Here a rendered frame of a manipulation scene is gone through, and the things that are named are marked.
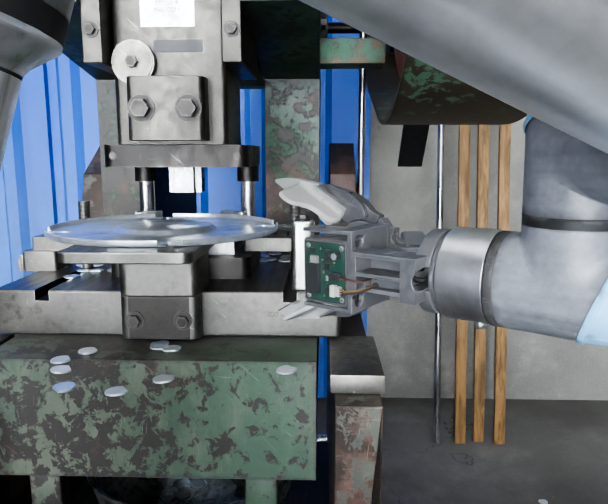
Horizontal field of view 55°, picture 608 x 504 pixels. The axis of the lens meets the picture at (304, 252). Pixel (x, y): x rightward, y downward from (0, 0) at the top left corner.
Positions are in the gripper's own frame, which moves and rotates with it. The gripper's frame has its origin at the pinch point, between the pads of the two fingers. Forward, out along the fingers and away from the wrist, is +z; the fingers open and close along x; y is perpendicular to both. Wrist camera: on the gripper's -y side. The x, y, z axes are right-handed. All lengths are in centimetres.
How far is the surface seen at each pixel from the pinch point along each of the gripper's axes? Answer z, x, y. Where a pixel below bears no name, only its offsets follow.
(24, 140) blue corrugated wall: 161, -15, -50
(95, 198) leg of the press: 62, -2, -16
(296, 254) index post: 6.2, 2.9, -9.5
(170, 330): 16.2, 11.6, 3.1
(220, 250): 20.7, 3.9, -9.8
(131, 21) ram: 26.5, -26.9, -1.4
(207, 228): 14.6, -0.6, -2.2
